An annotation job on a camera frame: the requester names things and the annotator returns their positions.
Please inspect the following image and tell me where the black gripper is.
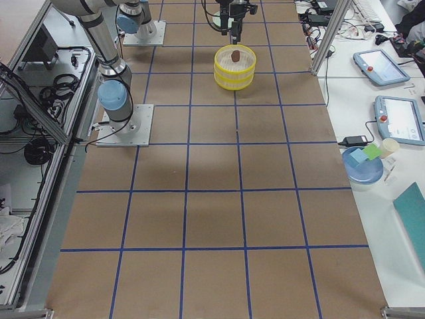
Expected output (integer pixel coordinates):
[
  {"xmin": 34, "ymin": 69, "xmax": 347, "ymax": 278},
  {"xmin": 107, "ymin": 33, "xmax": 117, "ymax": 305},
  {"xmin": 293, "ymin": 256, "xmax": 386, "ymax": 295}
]
[{"xmin": 217, "ymin": 0, "xmax": 258, "ymax": 44}]

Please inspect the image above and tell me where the dark red bun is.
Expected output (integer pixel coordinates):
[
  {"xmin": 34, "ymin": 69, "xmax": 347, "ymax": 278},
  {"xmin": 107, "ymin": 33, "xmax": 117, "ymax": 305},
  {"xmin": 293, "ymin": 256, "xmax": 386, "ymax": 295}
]
[{"xmin": 230, "ymin": 50, "xmax": 240, "ymax": 63}]

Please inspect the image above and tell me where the yellow steamer layer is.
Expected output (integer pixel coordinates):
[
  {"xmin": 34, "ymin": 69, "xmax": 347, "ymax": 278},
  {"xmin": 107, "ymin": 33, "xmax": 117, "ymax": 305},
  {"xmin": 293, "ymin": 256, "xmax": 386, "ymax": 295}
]
[
  {"xmin": 214, "ymin": 71, "xmax": 254, "ymax": 91},
  {"xmin": 214, "ymin": 45, "xmax": 256, "ymax": 74}
]

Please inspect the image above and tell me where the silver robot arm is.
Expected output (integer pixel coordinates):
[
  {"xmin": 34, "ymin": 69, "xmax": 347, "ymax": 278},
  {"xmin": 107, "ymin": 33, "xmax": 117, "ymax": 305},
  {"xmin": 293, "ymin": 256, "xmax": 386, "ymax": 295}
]
[
  {"xmin": 116, "ymin": 1, "xmax": 258, "ymax": 47},
  {"xmin": 52, "ymin": 1, "xmax": 141, "ymax": 133}
]

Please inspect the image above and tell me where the light green plate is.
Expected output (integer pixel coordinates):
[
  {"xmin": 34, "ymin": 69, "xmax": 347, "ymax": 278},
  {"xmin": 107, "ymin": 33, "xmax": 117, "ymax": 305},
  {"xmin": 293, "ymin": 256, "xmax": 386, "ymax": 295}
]
[{"xmin": 212, "ymin": 11, "xmax": 221, "ymax": 28}]

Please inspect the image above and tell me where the upper blue teach pendant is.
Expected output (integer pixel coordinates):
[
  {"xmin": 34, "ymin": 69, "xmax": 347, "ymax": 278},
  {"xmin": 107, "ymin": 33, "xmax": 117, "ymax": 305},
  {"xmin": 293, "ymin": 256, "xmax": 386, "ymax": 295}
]
[{"xmin": 353, "ymin": 49, "xmax": 410, "ymax": 86}]

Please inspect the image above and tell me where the blue teach pendant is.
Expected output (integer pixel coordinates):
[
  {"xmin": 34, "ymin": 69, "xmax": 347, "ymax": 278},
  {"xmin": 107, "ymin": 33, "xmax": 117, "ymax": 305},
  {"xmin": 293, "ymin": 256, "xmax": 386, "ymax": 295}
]
[
  {"xmin": 373, "ymin": 96, "xmax": 424, "ymax": 146},
  {"xmin": 353, "ymin": 49, "xmax": 410, "ymax": 86}
]

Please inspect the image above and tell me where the black power adapter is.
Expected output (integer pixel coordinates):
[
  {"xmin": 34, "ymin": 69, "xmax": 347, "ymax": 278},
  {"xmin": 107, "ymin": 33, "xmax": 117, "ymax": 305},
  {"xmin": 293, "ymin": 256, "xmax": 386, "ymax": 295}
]
[{"xmin": 338, "ymin": 136, "xmax": 369, "ymax": 148}]

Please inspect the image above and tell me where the blue foam cube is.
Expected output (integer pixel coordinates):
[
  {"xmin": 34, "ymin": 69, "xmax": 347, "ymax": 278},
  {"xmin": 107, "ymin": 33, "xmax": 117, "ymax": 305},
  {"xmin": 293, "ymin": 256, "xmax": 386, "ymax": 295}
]
[{"xmin": 349, "ymin": 148, "xmax": 368, "ymax": 167}]

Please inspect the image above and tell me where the black monitor box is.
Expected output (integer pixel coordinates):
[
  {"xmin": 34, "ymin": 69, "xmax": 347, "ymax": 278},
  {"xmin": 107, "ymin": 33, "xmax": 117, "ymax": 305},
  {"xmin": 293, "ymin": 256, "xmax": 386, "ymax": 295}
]
[{"xmin": 23, "ymin": 24, "xmax": 58, "ymax": 70}]

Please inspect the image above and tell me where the green foam cube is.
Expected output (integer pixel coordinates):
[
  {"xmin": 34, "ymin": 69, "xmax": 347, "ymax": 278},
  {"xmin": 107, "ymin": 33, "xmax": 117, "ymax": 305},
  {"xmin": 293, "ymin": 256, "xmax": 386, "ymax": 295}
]
[{"xmin": 362, "ymin": 144, "xmax": 382, "ymax": 161}]

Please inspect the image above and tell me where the lower blue teach pendant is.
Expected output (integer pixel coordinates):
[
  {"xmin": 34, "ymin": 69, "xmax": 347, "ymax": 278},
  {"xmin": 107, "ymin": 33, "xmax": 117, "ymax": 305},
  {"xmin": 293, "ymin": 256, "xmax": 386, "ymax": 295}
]
[{"xmin": 373, "ymin": 96, "xmax": 424, "ymax": 146}]

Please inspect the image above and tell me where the beige paper cup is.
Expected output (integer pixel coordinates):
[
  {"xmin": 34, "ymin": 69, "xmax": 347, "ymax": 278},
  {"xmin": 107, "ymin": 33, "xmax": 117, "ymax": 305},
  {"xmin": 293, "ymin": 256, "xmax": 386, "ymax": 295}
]
[{"xmin": 379, "ymin": 138, "xmax": 400, "ymax": 159}]

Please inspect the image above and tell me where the blue plate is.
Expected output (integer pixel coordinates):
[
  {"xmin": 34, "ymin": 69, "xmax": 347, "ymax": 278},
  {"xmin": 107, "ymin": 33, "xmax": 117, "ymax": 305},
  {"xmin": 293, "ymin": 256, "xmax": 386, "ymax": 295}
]
[{"xmin": 341, "ymin": 147, "xmax": 384, "ymax": 185}]

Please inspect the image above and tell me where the teal notebook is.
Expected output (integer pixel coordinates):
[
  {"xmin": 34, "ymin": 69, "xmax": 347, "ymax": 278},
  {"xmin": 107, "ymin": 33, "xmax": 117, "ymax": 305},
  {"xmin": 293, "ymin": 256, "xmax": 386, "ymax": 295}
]
[{"xmin": 393, "ymin": 182, "xmax": 424, "ymax": 259}]

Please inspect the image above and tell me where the white crumpled cloth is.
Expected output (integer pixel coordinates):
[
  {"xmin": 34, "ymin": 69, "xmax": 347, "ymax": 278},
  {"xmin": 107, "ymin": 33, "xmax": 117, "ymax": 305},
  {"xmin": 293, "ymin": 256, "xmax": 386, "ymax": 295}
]
[{"xmin": 0, "ymin": 184, "xmax": 25, "ymax": 253}]

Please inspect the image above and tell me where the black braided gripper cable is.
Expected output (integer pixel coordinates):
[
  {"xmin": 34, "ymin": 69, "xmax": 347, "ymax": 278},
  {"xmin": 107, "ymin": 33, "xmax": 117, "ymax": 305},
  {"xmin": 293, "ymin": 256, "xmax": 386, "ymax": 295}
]
[{"xmin": 201, "ymin": 0, "xmax": 222, "ymax": 33}]

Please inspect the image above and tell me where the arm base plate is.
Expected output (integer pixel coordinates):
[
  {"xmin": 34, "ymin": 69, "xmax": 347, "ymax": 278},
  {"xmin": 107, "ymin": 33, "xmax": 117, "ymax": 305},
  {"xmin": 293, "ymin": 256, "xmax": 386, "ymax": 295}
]
[
  {"xmin": 124, "ymin": 21, "xmax": 167, "ymax": 47},
  {"xmin": 95, "ymin": 104, "xmax": 154, "ymax": 147}
]

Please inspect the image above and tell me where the aluminium frame post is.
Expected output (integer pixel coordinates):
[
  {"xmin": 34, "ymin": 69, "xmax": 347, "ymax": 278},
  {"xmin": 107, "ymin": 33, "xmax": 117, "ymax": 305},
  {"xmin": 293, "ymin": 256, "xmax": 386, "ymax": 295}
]
[{"xmin": 310, "ymin": 0, "xmax": 351, "ymax": 76}]

